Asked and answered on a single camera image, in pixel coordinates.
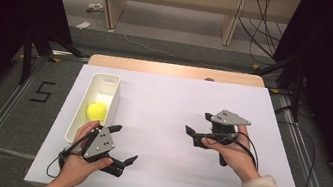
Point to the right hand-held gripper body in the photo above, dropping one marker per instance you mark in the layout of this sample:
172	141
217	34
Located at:
229	118

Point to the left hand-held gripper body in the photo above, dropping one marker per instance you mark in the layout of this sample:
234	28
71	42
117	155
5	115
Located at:
101	142

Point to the yellow tennis ball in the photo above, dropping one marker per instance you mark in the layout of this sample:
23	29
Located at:
96	111

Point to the white plastic storage bin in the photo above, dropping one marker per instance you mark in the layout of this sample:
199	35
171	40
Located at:
102	88

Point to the person's right hand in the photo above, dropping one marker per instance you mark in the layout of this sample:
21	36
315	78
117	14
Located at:
239	155

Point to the person's left hand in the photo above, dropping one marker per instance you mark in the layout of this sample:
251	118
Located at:
74	170

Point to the white table cover sheet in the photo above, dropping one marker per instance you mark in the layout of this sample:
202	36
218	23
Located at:
164	113

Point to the light wooden table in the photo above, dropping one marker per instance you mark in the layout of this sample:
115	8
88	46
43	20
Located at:
158	68

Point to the black metal stand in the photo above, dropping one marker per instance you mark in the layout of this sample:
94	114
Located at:
27	58
296	90

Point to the white paper scrap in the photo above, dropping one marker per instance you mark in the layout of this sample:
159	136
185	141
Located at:
83	25

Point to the small printed paper scrap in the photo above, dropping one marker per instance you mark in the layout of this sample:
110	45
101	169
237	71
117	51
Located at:
95	7

